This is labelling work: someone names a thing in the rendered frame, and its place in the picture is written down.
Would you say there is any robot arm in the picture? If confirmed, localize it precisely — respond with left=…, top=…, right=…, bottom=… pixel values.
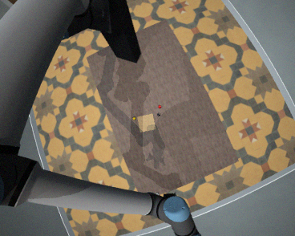
left=0, top=0, right=201, bottom=236

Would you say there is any tan mat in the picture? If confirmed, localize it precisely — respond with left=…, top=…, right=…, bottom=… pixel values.
left=137, top=113, right=156, bottom=132

